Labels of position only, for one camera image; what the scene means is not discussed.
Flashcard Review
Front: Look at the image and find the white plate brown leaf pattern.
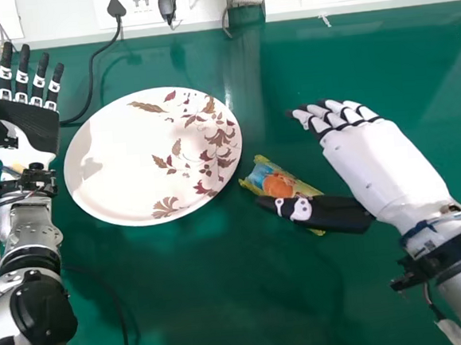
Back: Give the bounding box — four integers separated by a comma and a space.
57, 80, 249, 233

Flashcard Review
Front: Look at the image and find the yellow-green biscuit packet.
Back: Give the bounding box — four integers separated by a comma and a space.
236, 149, 327, 244

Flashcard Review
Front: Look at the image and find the grey cable bundle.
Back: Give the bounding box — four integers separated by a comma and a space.
219, 2, 243, 41

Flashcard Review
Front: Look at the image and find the black power adapter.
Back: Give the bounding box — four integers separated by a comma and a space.
156, 0, 178, 27

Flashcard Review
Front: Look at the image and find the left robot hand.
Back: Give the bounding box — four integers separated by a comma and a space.
0, 37, 76, 202

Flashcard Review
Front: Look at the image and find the black plug with thick cable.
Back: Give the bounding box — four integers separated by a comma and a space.
49, 0, 136, 126

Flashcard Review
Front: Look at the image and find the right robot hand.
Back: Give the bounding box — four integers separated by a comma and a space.
247, 89, 461, 305

